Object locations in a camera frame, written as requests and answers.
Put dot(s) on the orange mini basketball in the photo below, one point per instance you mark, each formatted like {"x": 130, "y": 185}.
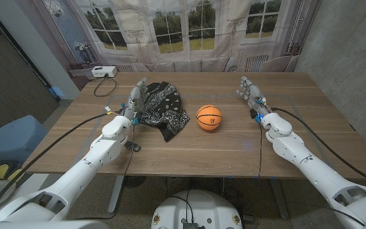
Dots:
{"x": 209, "y": 117}

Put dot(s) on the small dark toy car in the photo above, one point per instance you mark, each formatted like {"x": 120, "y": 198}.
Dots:
{"x": 134, "y": 147}

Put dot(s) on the black paisley bandana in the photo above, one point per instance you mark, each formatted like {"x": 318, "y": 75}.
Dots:
{"x": 165, "y": 108}

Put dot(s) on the yellow black foot pedal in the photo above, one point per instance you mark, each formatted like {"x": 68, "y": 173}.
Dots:
{"x": 0, "y": 171}

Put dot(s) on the white power box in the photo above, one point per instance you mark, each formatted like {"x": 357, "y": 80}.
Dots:
{"x": 104, "y": 71}

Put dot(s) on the printed window backdrop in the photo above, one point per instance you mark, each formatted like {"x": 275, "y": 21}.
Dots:
{"x": 183, "y": 31}

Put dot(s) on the blue plastic bin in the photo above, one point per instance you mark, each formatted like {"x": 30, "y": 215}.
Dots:
{"x": 11, "y": 140}

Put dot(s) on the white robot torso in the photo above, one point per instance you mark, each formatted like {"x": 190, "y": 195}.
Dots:
{"x": 195, "y": 210}

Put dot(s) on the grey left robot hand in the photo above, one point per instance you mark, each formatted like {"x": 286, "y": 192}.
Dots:
{"x": 133, "y": 101}

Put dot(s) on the grey metal table leg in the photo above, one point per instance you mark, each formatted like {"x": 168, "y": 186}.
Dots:
{"x": 116, "y": 194}
{"x": 280, "y": 200}

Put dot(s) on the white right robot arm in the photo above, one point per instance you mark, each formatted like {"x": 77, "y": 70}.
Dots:
{"x": 313, "y": 168}

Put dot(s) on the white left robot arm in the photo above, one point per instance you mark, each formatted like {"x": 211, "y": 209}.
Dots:
{"x": 75, "y": 178}

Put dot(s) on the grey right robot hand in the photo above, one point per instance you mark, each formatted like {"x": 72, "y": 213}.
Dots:
{"x": 254, "y": 97}

